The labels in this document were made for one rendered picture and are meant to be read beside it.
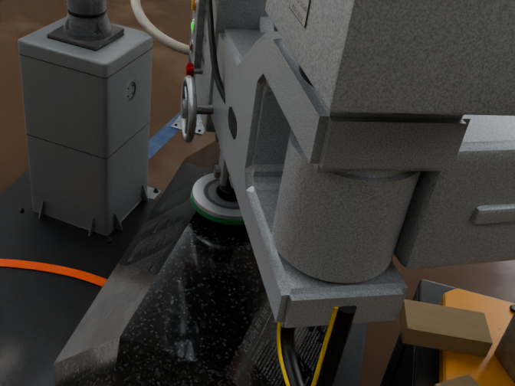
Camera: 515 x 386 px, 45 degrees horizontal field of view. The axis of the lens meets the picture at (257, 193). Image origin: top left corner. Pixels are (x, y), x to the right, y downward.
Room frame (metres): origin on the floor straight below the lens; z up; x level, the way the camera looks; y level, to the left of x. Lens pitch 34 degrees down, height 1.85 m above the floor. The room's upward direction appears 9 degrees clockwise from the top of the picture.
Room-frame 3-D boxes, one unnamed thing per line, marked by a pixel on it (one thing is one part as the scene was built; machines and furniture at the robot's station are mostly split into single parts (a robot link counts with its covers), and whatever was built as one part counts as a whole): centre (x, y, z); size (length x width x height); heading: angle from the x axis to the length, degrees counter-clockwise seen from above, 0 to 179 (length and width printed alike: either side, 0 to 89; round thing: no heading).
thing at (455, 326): (1.09, -0.49, 0.81); 0.20 x 0.10 x 0.05; 89
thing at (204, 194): (1.40, 0.07, 0.87); 0.21 x 0.21 x 0.01
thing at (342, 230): (0.77, -0.13, 1.34); 0.19 x 0.19 x 0.20
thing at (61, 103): (2.40, 0.79, 0.43); 0.50 x 0.50 x 0.85; 76
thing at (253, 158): (1.02, -0.03, 1.30); 0.74 x 0.23 x 0.49; 17
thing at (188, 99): (1.25, 0.15, 1.20); 0.15 x 0.10 x 0.15; 17
